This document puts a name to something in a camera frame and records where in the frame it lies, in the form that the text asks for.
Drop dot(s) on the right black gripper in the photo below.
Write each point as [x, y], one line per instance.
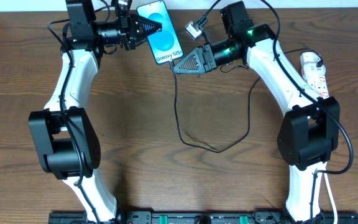
[207, 56]

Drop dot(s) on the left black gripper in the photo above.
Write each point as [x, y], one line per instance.
[127, 33]

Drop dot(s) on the blue Samsung Galaxy smartphone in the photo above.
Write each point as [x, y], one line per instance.
[164, 44]

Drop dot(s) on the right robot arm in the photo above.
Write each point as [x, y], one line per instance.
[310, 127]

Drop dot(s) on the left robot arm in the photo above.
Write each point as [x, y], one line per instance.
[65, 140]

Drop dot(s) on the white charger plug adapter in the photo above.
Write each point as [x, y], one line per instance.
[312, 65]

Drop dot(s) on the white power strip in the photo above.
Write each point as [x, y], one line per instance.
[316, 79]

